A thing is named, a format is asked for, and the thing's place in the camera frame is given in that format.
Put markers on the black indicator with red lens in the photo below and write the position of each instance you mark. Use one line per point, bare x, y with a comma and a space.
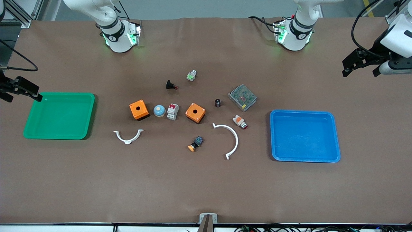
169, 84

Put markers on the aluminium frame profile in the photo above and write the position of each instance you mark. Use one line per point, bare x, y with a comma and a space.
24, 21

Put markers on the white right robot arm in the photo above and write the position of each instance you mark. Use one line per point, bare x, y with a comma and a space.
117, 42

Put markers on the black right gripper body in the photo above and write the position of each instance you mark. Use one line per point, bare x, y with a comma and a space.
7, 85

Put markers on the brown table mat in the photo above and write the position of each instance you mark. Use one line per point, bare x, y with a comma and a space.
206, 187

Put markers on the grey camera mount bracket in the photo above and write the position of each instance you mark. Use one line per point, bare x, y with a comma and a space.
208, 222

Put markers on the orange button enclosure box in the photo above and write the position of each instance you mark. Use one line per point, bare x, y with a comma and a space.
143, 110
199, 114

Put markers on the blue plastic tray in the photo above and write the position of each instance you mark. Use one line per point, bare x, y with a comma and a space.
305, 138

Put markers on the orange button with blue block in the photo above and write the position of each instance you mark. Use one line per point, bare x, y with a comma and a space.
197, 141

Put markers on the small white curved clip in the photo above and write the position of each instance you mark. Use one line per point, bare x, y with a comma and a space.
128, 140

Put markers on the white red circuit breaker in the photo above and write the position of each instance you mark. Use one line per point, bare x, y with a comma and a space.
173, 112

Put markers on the blue dome push button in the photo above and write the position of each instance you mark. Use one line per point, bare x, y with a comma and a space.
159, 111

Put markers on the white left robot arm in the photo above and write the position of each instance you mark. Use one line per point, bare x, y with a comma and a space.
296, 38

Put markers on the white green push button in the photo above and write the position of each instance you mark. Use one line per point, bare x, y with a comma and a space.
191, 76

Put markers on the metal mesh power supply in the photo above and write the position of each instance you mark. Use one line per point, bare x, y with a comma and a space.
243, 96

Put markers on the large white curved clip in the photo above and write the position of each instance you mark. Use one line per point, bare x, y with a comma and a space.
236, 138

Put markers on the small black capacitor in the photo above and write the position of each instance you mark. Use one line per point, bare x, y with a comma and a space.
218, 103

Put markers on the green plastic tray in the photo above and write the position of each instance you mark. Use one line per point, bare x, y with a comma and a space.
58, 119

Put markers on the orange white red indicator lamp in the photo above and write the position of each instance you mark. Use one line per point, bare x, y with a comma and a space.
238, 120

